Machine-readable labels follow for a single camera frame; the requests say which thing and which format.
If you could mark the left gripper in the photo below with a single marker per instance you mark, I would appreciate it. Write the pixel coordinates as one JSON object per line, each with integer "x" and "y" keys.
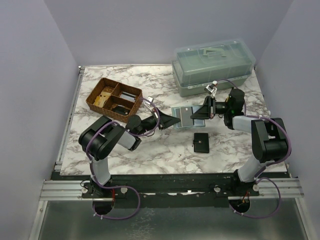
{"x": 166, "y": 121}

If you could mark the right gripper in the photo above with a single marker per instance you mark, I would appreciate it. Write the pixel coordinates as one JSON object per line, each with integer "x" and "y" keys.
{"x": 208, "y": 108}

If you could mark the green card holder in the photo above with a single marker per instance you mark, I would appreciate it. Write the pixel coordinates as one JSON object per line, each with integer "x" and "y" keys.
{"x": 197, "y": 123}

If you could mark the dark card pocket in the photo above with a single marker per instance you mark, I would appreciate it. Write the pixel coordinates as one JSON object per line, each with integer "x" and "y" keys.
{"x": 185, "y": 116}

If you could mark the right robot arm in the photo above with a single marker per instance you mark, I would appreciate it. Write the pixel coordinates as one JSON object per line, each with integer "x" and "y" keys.
{"x": 270, "y": 142}

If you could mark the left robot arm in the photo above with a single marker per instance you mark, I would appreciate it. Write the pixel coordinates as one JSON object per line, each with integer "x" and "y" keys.
{"x": 99, "y": 139}

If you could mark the black card holder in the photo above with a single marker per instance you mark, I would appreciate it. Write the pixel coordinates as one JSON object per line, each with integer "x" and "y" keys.
{"x": 201, "y": 142}

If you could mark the translucent green storage box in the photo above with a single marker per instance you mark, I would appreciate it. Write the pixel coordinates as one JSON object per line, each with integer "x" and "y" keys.
{"x": 229, "y": 62}

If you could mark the woven brown basket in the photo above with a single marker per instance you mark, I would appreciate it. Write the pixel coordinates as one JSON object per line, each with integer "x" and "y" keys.
{"x": 114, "y": 99}

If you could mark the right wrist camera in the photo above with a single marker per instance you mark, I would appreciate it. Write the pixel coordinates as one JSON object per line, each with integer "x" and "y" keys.
{"x": 211, "y": 89}

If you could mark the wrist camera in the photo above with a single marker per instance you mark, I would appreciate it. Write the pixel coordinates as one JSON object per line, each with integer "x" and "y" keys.
{"x": 149, "y": 104}
{"x": 211, "y": 89}

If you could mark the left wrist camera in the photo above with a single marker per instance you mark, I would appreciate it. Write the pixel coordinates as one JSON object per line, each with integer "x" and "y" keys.
{"x": 149, "y": 104}

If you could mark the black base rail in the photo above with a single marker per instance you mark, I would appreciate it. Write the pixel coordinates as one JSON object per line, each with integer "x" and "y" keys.
{"x": 166, "y": 190}

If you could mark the aluminium frame rail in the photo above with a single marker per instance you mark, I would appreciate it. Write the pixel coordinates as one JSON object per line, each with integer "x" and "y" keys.
{"x": 62, "y": 148}

